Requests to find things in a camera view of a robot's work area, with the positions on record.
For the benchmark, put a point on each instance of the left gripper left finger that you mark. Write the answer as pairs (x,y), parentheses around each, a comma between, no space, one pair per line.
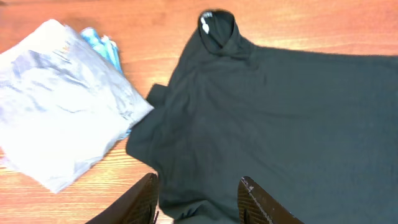
(135,206)

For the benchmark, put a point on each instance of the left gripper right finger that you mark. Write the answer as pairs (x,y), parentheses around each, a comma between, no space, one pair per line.
(256,206)

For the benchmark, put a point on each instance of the black t-shirt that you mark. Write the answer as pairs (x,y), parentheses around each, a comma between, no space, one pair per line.
(316,131)

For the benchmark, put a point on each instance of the folded grey shorts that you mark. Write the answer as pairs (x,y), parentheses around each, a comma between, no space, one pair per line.
(63,106)

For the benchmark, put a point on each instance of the folded blue garment under shorts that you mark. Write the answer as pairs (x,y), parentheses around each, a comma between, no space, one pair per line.
(102,48)

